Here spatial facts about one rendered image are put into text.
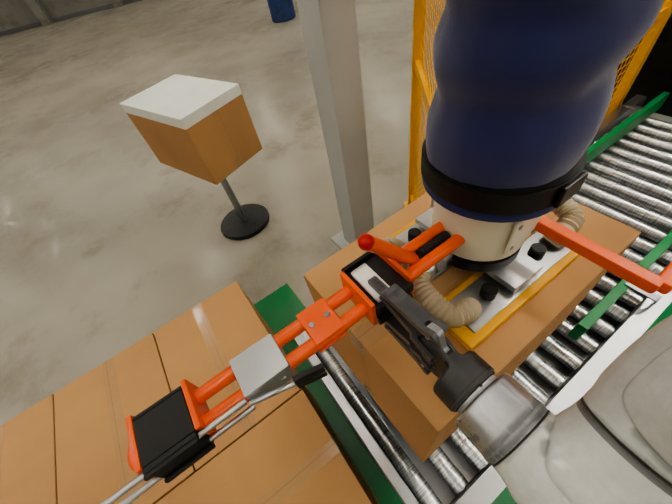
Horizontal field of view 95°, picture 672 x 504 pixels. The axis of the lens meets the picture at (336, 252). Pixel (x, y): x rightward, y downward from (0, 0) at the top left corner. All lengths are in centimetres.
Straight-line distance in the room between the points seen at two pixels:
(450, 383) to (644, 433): 16
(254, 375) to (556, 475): 35
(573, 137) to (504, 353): 35
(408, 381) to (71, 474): 121
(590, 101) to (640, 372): 28
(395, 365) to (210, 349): 92
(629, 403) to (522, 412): 9
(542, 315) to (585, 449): 33
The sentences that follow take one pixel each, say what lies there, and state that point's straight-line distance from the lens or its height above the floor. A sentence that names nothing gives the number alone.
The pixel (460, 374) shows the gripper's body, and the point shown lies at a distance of 42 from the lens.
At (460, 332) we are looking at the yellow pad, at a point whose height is 109.
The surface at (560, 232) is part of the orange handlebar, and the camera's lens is 62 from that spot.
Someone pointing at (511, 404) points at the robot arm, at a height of 125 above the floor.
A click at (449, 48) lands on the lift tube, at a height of 150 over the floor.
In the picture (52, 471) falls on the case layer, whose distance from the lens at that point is 156.
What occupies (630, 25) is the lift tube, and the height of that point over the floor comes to 151.
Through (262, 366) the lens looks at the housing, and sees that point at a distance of 47.
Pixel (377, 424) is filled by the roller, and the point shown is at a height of 55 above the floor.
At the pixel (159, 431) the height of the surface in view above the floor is 123.
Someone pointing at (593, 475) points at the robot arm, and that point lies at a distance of 40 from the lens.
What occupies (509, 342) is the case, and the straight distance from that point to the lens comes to 64.
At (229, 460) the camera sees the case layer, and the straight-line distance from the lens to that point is 121.
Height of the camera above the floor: 163
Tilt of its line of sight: 49 degrees down
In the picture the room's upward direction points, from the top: 14 degrees counter-clockwise
